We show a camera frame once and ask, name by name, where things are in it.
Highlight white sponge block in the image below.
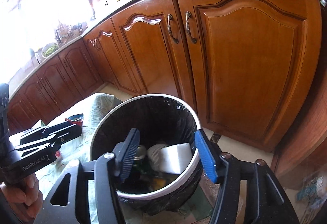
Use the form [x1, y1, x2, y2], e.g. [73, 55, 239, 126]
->
[159, 143, 193, 175]

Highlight bowl of green vegetables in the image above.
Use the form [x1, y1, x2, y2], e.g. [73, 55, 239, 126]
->
[41, 42, 58, 58]

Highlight small red silver wrapper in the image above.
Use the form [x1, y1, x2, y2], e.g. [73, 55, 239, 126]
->
[65, 113, 84, 127]

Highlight white trash bin black liner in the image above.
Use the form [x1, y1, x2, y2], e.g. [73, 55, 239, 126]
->
[90, 94, 203, 215]

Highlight lower wooden kitchen cabinets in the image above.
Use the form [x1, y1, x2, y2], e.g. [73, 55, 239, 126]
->
[8, 0, 321, 152]

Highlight person's left hand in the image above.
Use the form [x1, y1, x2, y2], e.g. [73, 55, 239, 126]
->
[1, 174, 43, 223]

